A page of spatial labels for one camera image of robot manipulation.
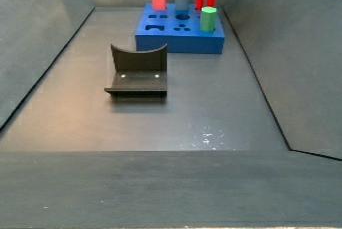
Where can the blue shape-sorter block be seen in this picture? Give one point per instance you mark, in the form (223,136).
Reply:
(176,29)

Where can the black curved fixture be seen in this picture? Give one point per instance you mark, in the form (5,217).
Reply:
(140,71)

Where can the green hexagonal peg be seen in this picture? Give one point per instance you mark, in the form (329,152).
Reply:
(207,19)

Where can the light blue cylinder peg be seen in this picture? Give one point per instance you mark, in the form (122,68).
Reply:
(182,6)

